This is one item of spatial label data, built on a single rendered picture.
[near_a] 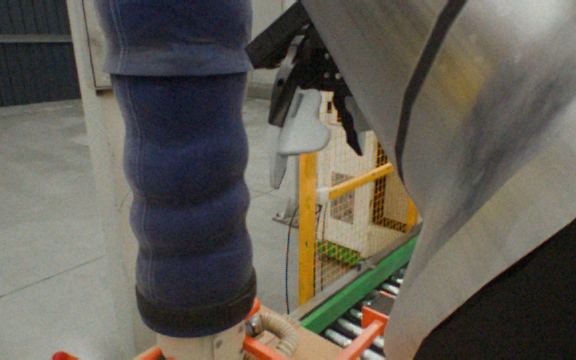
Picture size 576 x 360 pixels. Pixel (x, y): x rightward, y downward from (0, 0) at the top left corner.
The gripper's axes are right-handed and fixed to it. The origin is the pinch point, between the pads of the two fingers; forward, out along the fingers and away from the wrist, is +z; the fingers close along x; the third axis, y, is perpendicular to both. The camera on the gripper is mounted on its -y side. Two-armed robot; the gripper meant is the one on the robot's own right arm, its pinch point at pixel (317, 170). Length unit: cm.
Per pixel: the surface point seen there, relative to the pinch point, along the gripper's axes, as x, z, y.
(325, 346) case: 37, 57, -23
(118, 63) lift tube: -1.2, -9.4, -34.1
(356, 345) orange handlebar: 26, 43, -9
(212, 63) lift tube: 7.2, -9.5, -23.7
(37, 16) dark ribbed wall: 418, -49, -1079
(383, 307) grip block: 39, 42, -10
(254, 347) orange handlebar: 14, 43, -23
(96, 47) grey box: 43, -9, -124
